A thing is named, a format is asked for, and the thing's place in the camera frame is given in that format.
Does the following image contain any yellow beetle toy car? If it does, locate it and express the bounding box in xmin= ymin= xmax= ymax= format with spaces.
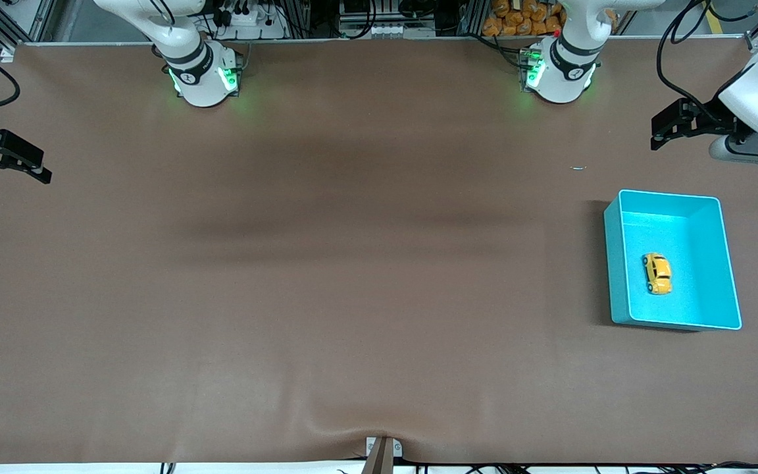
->
xmin=641 ymin=252 xmax=674 ymax=296

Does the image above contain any teal plastic storage bin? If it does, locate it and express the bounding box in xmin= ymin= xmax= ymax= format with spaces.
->
xmin=603 ymin=190 xmax=743 ymax=330

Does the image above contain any orange objects pile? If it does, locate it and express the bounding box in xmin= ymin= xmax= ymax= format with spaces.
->
xmin=482 ymin=0 xmax=567 ymax=37

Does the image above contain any white power strip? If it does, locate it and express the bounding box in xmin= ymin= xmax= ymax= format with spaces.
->
xmin=211 ymin=3 xmax=288 ymax=40

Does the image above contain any white terminal strip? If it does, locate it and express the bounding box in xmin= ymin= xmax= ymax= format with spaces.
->
xmin=341 ymin=21 xmax=436 ymax=39

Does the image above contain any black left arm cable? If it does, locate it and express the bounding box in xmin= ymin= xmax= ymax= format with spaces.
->
xmin=657 ymin=0 xmax=722 ymax=113

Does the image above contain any grey metal clamp bracket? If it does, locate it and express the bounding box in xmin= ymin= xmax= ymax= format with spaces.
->
xmin=365 ymin=436 xmax=403 ymax=474

